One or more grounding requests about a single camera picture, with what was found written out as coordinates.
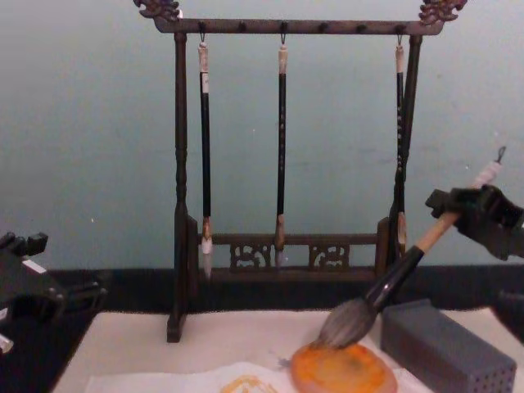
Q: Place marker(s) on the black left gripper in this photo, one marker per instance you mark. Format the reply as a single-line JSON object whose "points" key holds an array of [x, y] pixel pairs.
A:
{"points": [[28, 290]]}

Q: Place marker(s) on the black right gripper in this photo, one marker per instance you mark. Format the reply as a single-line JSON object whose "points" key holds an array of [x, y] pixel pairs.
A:
{"points": [[497, 233]]}

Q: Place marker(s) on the large grey-bristle calligraphy brush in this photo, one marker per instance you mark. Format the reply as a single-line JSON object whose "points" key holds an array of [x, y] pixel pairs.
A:
{"points": [[393, 278]]}

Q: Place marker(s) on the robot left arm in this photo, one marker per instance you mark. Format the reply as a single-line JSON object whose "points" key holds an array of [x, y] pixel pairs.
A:
{"points": [[4, 343]]}

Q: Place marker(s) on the black table cloth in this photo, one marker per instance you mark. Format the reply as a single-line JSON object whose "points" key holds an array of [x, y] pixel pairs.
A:
{"points": [[135, 286]]}

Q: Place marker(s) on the grey perforated rectangular block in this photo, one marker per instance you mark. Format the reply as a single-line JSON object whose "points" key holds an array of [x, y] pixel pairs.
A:
{"points": [[442, 348]]}

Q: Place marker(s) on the white felt mat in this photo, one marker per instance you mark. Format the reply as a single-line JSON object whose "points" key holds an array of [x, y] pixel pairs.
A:
{"points": [[184, 352]]}

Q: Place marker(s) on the white paper with orange marks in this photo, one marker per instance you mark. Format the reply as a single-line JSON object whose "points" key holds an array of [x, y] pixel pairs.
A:
{"points": [[163, 380]]}

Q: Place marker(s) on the hanging brush with brown ferrule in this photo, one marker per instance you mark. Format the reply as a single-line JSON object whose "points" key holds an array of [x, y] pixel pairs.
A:
{"points": [[281, 143]]}

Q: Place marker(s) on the dark wooden brush rack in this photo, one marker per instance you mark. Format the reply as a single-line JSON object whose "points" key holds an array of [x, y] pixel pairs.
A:
{"points": [[180, 123]]}

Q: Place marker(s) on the hanging brush with white tip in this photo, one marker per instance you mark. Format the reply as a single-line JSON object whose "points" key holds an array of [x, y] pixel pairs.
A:
{"points": [[205, 143]]}

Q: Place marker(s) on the round orange ink dish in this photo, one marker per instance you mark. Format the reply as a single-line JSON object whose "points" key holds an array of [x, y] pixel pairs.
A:
{"points": [[340, 370]]}

